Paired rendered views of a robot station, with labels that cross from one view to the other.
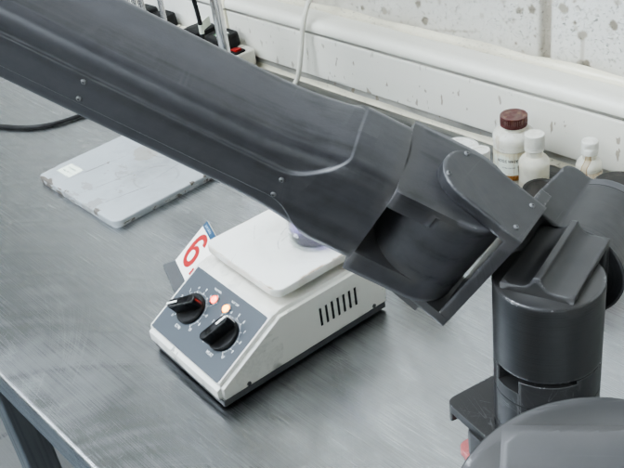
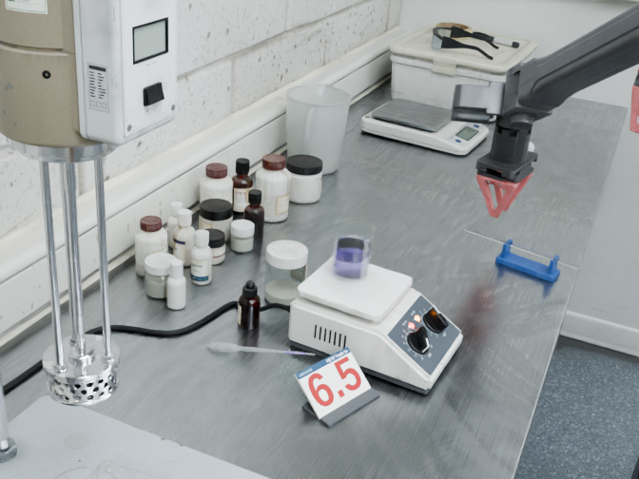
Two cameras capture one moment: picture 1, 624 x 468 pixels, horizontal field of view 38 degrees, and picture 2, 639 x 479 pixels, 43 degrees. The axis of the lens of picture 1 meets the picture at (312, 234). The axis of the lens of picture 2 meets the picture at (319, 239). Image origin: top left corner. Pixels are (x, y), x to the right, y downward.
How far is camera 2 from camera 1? 1.46 m
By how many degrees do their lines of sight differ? 98
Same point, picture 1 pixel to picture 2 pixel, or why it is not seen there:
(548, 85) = (122, 200)
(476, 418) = (516, 166)
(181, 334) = (435, 353)
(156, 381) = (456, 386)
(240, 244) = (373, 300)
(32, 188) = not seen: outside the picture
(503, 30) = (55, 194)
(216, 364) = (450, 330)
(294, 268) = (387, 275)
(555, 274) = not seen: hidden behind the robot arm
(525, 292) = not seen: hidden behind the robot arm
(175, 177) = (172, 463)
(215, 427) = (474, 349)
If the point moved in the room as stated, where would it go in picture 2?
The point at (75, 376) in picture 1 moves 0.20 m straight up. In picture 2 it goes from (481, 430) to (513, 283)
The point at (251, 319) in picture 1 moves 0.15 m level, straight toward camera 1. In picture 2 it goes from (422, 304) to (501, 278)
